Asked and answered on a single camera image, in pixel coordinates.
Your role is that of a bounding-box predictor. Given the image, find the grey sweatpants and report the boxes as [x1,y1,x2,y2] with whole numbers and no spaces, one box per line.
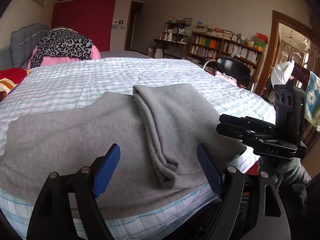
[1,84,246,212]

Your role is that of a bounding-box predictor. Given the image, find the black chair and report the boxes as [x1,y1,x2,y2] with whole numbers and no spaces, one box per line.
[203,57,255,90]

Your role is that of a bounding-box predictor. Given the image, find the white cloth on chair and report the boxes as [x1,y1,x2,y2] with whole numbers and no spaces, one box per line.
[215,71,238,87]

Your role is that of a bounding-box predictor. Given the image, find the white cap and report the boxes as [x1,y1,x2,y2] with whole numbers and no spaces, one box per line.
[271,61,295,86]

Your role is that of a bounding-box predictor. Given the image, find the wooden bookshelf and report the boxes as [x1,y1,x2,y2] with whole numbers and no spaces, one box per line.
[188,31,263,73]

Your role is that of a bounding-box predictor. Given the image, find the dark wooden desk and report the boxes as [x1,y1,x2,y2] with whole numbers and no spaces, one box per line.
[152,38,189,60]

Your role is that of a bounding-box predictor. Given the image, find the desk top shelf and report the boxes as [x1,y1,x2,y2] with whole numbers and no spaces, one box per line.
[164,18,193,44]

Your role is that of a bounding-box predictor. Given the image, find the plaid bed sheet mattress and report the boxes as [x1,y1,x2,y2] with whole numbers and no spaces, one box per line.
[1,57,276,239]

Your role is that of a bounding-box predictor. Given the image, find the red patterned pillow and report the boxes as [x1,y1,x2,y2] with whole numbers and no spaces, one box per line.
[0,67,31,101]

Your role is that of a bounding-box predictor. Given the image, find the pink blanket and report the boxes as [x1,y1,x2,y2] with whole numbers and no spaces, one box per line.
[26,26,102,70]

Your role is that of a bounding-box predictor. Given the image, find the red wardrobe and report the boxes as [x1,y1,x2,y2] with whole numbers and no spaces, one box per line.
[51,0,132,52]

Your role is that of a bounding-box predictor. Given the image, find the leopard print garment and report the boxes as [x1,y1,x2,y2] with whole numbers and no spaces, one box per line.
[30,28,93,68]

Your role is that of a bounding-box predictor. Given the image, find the grey padded headboard cushion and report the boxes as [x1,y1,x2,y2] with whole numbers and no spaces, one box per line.
[1,23,51,70]

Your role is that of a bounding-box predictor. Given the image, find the black camera box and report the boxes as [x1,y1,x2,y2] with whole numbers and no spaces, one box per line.
[274,85,305,146]

